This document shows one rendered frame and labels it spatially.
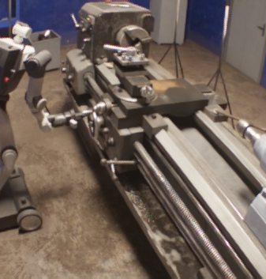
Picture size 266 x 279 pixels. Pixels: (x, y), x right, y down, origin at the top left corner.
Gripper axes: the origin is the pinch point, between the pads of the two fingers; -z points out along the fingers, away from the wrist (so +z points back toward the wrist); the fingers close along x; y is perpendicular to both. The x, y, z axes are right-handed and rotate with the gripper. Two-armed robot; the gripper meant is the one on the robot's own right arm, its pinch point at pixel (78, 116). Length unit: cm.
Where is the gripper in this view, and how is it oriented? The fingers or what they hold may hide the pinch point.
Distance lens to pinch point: 205.1
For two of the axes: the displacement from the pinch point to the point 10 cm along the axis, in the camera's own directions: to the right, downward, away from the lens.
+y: -3.7, -6.7, 6.5
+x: 1.2, -7.3, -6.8
